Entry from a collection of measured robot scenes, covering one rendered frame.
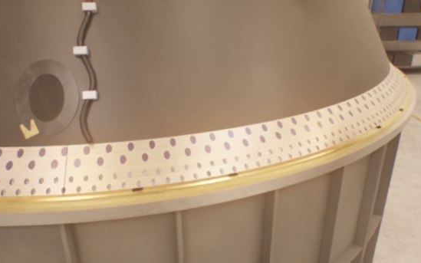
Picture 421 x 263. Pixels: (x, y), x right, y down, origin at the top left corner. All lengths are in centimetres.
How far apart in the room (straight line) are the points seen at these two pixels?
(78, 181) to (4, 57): 26
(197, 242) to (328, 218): 34
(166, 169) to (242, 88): 22
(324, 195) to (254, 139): 27
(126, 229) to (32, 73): 32
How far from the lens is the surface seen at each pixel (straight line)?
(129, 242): 69
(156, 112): 63
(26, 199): 63
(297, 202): 79
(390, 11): 678
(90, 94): 63
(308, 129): 74
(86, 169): 62
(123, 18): 68
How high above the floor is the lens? 148
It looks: 23 degrees down
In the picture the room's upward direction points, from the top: 1 degrees counter-clockwise
